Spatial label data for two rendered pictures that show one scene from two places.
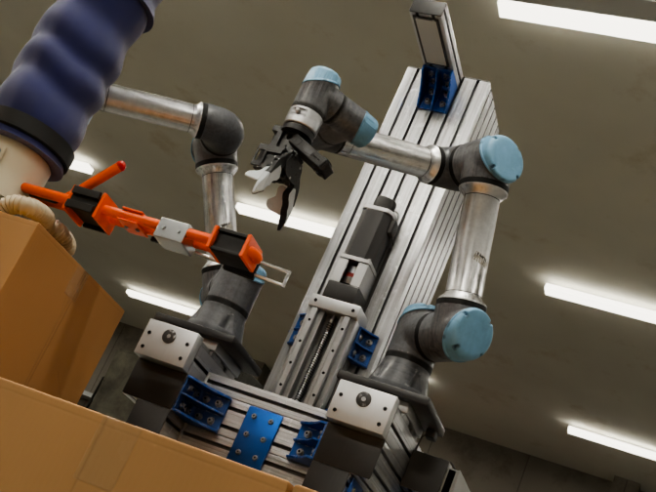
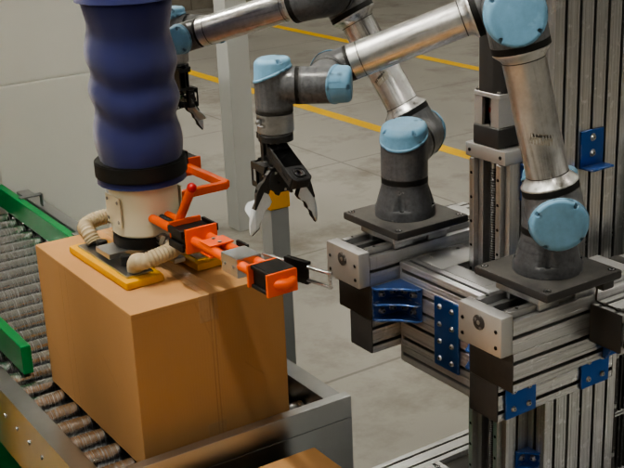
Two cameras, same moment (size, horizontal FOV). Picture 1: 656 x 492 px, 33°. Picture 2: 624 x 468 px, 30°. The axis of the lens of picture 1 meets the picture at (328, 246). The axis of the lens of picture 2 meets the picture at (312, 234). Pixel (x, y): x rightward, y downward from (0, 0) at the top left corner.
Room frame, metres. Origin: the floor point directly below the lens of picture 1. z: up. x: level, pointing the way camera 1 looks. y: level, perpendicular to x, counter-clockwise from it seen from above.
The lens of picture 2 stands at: (0.21, -1.12, 1.97)
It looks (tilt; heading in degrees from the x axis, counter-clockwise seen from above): 19 degrees down; 33
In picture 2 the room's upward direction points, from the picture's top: 3 degrees counter-clockwise
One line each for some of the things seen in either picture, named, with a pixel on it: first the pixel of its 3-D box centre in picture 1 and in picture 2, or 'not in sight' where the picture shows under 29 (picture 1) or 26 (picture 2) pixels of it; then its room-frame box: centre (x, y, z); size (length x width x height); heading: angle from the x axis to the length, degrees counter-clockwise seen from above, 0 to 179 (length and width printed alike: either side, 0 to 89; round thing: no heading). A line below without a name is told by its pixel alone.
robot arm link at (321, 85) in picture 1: (317, 95); (274, 84); (2.09, 0.15, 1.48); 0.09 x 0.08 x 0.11; 117
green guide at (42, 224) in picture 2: not in sight; (84, 243); (3.05, 1.65, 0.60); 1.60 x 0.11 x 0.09; 65
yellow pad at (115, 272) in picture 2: not in sight; (114, 256); (2.23, 0.75, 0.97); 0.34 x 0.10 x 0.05; 66
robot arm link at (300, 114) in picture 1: (302, 123); (273, 123); (2.09, 0.16, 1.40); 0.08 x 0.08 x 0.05
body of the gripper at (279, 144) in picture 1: (283, 154); (275, 162); (2.09, 0.16, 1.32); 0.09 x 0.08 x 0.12; 62
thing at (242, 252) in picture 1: (234, 248); (271, 277); (2.07, 0.17, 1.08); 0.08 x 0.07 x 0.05; 66
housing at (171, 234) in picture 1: (177, 236); (240, 262); (2.13, 0.29, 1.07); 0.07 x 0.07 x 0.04; 66
